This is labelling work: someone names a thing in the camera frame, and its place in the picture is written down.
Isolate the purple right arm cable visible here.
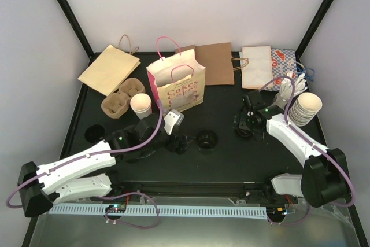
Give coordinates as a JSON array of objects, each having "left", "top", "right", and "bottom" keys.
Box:
[{"left": 257, "top": 76, "right": 354, "bottom": 224}]

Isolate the stack of black lids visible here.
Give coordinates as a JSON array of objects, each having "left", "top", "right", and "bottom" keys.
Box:
[{"left": 84, "top": 124, "right": 106, "bottom": 143}]

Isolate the tan paper bag with handles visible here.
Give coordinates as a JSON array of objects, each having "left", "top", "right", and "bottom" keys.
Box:
[{"left": 78, "top": 34, "right": 140, "bottom": 96}]

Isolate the single black cup lid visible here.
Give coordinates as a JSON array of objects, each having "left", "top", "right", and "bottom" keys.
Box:
[{"left": 195, "top": 130, "right": 219, "bottom": 154}]

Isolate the white paper bag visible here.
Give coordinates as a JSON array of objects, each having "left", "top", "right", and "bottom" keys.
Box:
[{"left": 231, "top": 46, "right": 273, "bottom": 89}]

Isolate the white paper coffee cup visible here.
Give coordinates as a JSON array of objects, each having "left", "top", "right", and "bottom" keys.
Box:
[{"left": 130, "top": 93, "right": 152, "bottom": 120}]

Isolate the red blue patterned bag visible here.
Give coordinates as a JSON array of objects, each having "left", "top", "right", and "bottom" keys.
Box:
[{"left": 271, "top": 48, "right": 315, "bottom": 81}]

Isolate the brown pulp cup carrier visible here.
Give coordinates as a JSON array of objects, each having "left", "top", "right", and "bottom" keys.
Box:
[{"left": 101, "top": 78, "right": 146, "bottom": 119}]

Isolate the white plastic cutlery bunch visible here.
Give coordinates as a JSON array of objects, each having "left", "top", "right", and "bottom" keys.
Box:
[{"left": 272, "top": 73, "right": 307, "bottom": 110}]

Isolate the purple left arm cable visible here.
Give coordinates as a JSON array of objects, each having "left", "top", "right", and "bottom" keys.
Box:
[{"left": 6, "top": 100, "right": 165, "bottom": 228}]

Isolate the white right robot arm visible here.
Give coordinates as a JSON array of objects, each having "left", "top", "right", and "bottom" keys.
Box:
[{"left": 234, "top": 91, "right": 353, "bottom": 208}]

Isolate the white perforated front rail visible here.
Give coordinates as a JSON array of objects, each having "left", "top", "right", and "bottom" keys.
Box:
[{"left": 49, "top": 203, "right": 267, "bottom": 220}]

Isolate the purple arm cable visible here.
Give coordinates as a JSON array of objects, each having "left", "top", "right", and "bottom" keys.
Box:
[
  {"left": 6, "top": 100, "right": 165, "bottom": 228},
  {"left": 257, "top": 76, "right": 354, "bottom": 224}
]

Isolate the stack of paper cups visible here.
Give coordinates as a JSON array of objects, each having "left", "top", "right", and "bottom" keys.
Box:
[{"left": 288, "top": 93, "right": 323, "bottom": 127}]

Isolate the brown kraft paper bag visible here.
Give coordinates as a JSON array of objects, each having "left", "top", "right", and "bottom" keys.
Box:
[{"left": 180, "top": 42, "right": 235, "bottom": 86}]

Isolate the cake print paper bag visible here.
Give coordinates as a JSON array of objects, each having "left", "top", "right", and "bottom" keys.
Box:
[{"left": 146, "top": 47, "right": 206, "bottom": 112}]

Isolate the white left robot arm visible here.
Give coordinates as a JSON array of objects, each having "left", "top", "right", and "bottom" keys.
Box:
[{"left": 17, "top": 114, "right": 192, "bottom": 218}]

